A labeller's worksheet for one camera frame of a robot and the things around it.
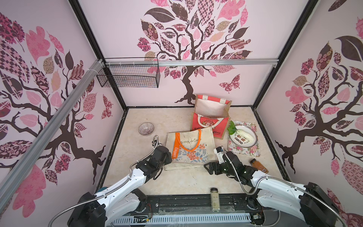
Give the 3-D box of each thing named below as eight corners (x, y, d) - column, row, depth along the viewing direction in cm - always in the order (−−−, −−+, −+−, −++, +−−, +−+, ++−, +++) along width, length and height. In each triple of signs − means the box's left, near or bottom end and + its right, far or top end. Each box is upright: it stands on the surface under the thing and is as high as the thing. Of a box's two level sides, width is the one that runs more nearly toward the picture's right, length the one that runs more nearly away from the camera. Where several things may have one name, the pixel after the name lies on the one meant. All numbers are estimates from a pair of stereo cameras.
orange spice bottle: (261, 177, 85) (264, 174, 81) (249, 162, 91) (251, 159, 87) (266, 174, 86) (269, 171, 82) (253, 159, 92) (256, 157, 88)
